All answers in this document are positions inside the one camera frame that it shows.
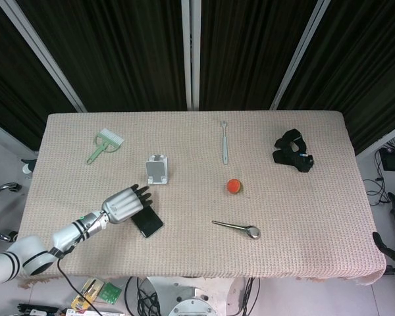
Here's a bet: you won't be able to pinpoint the pink waffle tablecloth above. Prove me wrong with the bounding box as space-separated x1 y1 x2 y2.
15 110 388 286

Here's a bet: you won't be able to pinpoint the black bar device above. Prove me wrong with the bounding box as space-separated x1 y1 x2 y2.
17 302 65 316

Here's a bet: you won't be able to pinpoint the black cable bundle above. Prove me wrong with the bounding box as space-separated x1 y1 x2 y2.
124 276 162 316

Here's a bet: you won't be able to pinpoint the black smartphone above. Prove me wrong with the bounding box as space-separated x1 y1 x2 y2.
130 206 165 238

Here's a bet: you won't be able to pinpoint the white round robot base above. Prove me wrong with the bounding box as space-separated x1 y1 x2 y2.
147 276 238 316

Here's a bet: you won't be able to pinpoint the yellow tool package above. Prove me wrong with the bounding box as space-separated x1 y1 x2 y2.
70 277 105 311

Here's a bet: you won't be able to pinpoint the white toothbrush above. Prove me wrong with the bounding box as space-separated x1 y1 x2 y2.
219 120 230 165

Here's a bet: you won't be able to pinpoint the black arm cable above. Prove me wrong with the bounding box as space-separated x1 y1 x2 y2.
56 252 99 316

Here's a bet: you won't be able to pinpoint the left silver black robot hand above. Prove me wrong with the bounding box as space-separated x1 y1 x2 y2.
100 184 152 225

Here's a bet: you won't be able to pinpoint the metal spoon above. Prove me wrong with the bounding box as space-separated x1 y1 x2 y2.
211 220 261 240

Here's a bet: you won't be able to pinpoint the dark folding screen panel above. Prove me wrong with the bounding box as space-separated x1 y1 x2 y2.
0 0 86 152
190 0 330 111
269 0 395 155
16 0 194 113

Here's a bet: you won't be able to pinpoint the black white small object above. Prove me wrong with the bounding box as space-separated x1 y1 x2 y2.
21 157 38 180

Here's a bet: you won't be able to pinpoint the chrome frame chair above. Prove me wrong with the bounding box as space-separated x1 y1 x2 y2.
0 182 22 243

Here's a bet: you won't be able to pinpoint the green hand brush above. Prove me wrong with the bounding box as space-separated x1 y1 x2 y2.
86 128 125 165

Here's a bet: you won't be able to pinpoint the black floor cables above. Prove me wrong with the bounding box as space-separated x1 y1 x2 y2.
361 176 394 207

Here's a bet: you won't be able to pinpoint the green circuit board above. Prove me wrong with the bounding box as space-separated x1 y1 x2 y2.
101 281 123 303

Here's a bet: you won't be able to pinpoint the black fabric strap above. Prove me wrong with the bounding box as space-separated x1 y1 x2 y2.
272 128 315 173

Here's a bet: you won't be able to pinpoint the white phone stand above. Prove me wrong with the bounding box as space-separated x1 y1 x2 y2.
145 153 171 186

